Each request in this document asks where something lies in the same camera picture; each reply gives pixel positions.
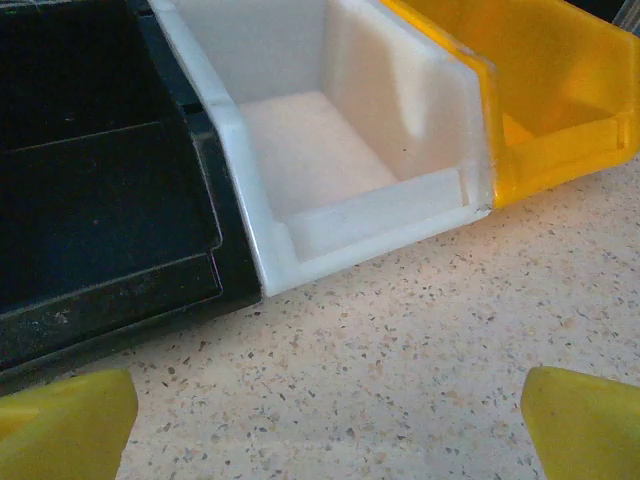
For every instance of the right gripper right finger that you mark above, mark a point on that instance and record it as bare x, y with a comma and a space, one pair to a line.
590, 430

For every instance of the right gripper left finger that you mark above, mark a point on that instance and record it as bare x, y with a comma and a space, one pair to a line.
65, 430

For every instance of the black plastic storage bin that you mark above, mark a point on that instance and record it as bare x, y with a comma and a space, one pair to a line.
100, 175

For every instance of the yellow plastic storage bin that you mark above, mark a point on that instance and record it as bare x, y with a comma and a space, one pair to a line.
550, 75

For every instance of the white plastic storage bin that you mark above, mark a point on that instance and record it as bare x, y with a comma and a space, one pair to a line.
325, 150

